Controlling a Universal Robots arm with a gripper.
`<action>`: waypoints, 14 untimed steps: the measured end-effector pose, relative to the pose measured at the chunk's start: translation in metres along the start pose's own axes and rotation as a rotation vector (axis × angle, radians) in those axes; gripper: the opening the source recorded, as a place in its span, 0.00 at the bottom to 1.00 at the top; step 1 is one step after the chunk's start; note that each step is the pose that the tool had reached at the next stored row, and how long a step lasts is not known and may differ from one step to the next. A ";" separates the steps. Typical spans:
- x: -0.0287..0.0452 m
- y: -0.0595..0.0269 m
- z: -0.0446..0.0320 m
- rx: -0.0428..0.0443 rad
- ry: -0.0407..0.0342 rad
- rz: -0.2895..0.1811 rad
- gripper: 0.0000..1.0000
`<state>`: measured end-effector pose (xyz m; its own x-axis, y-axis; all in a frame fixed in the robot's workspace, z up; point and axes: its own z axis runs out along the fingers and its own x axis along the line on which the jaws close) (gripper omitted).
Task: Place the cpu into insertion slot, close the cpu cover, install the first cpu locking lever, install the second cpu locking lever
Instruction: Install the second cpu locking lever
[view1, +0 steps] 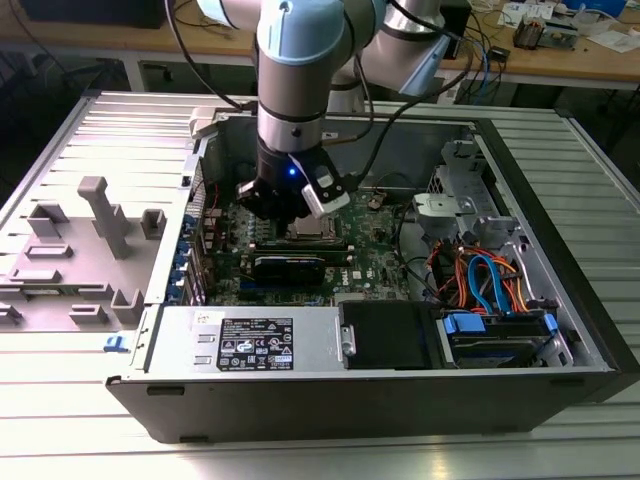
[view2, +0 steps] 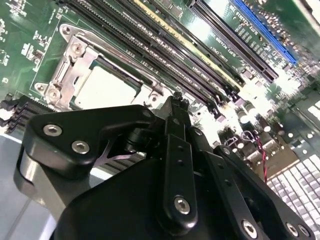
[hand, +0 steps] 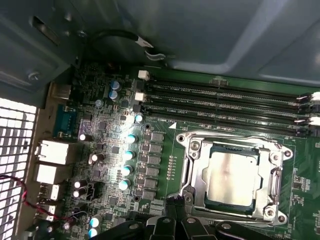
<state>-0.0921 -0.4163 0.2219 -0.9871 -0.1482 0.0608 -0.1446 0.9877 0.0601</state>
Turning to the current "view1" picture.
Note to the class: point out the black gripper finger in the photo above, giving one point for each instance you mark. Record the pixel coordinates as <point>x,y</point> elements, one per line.
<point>247,195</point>

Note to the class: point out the silver green CPU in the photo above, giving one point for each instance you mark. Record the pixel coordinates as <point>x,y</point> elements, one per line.
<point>315,227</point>

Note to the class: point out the blue slot latch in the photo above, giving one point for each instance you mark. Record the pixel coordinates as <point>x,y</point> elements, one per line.
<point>176,292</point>
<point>180,271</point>
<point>189,223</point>
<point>185,249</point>

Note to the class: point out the CPU socket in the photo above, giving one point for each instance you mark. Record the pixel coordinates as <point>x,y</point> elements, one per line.
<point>339,239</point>

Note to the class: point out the black graphics card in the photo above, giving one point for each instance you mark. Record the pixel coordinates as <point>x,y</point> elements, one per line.
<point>287,271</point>

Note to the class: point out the green motherboard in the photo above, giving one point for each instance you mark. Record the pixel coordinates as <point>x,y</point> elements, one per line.
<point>370,250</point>

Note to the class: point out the long wooden desk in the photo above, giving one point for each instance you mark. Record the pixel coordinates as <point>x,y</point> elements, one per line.
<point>215,42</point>

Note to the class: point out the silver power supply unit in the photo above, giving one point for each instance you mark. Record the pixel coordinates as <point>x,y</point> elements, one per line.
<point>170,342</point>

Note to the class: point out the silver drive cage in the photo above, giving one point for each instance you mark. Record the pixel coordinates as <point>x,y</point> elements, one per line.
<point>452,170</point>

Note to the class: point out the grey parts rack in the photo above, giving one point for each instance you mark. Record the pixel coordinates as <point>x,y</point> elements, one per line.
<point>75,270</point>

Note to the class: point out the small blue clip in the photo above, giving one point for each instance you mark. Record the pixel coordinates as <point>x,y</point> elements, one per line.
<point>114,344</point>

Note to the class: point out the black PC case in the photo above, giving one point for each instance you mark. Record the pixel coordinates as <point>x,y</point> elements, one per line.
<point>325,407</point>

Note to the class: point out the black equipment case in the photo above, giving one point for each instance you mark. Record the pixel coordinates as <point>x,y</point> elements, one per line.
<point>100,12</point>

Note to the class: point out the hard disk in blue carrier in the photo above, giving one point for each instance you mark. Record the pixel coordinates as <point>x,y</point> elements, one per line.
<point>462,323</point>

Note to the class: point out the small black tower box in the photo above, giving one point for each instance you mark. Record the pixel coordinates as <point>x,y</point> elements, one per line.
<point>462,25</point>

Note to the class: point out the small black adapter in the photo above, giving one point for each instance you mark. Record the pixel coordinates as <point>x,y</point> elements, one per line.
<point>499,54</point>

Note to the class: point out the printed paper card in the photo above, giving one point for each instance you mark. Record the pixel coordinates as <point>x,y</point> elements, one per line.
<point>512,14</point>

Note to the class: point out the copper coil device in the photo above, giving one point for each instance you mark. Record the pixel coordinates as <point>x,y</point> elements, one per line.
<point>530,32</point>

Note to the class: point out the grey metal device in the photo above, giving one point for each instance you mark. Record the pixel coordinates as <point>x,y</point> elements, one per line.
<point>565,34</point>

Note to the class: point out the white paper sheet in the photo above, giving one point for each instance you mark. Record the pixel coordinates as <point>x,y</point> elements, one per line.
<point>617,42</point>

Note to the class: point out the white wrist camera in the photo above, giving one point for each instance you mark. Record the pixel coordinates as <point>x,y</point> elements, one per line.
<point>325,202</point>

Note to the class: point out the silver metal bracket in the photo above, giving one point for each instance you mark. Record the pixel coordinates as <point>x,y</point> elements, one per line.
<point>440,205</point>

